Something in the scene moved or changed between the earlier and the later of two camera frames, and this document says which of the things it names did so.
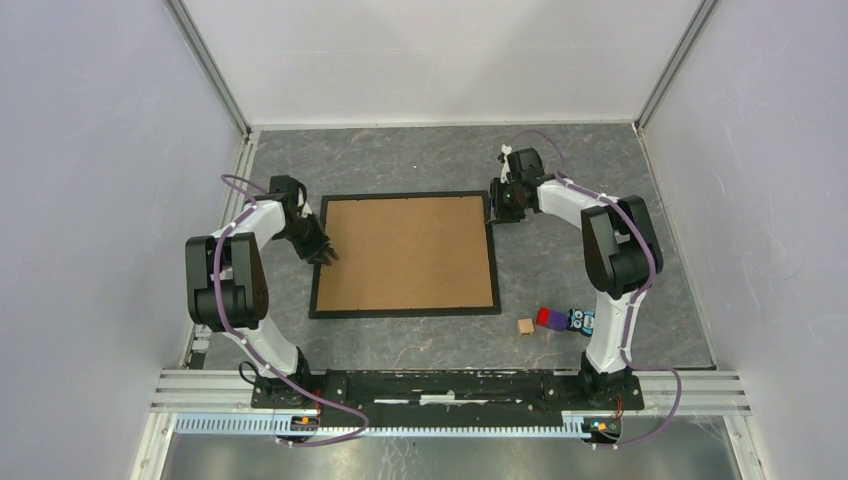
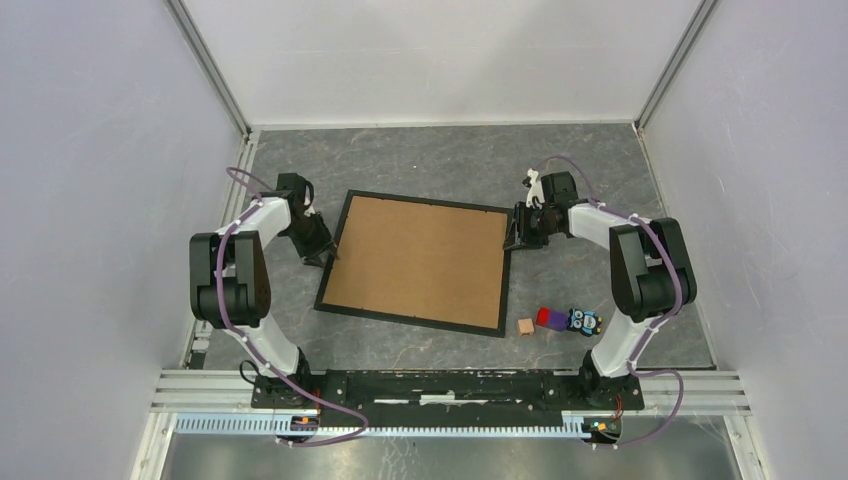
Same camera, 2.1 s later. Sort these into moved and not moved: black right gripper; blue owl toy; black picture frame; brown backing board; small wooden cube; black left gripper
Moved: black right gripper; black picture frame
Not moved: blue owl toy; small wooden cube; brown backing board; black left gripper
